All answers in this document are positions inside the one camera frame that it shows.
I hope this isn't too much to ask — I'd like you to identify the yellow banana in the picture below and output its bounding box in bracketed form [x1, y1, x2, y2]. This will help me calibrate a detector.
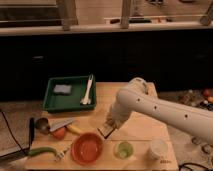
[67, 124, 83, 135]

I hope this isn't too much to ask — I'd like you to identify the white cup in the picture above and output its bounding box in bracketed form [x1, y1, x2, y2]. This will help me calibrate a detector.
[148, 139, 168, 160]

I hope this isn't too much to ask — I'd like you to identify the green plastic tray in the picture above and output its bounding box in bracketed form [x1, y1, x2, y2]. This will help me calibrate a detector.
[43, 75, 96, 113]

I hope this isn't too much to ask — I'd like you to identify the orange tomato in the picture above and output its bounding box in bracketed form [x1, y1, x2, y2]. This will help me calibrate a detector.
[52, 127, 66, 140]

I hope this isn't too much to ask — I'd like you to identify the black cable right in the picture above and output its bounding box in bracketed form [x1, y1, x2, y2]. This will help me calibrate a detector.
[178, 161, 211, 171]

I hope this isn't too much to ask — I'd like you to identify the metal ladle black handle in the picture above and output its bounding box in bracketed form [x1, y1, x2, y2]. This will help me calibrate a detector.
[29, 117, 50, 145]

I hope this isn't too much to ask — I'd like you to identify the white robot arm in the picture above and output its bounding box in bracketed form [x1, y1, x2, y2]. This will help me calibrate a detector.
[106, 77, 213, 145]

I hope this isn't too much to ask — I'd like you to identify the black cable left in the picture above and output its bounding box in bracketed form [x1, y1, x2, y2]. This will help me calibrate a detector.
[0, 109, 30, 163]

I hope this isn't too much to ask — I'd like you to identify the grey sponge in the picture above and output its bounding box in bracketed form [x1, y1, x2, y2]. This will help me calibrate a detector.
[53, 85, 72, 94]

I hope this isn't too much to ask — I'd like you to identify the green cup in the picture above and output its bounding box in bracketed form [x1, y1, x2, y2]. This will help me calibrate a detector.
[113, 141, 134, 159]

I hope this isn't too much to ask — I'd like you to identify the silver knife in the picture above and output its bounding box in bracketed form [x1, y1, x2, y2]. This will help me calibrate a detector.
[50, 118, 74, 132]

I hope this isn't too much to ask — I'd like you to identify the black cable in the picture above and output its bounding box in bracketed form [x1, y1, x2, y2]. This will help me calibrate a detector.
[0, 109, 30, 163]
[178, 161, 211, 171]

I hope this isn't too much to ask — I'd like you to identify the spice bottle rack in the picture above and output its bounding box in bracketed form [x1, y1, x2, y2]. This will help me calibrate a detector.
[191, 137, 213, 154]

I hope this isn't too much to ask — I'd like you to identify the brown chalkboard eraser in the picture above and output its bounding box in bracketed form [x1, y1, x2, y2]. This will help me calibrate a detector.
[98, 125, 114, 139]

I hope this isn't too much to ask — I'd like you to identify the red bowl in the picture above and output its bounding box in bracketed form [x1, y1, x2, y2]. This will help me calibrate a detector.
[71, 132, 103, 165]

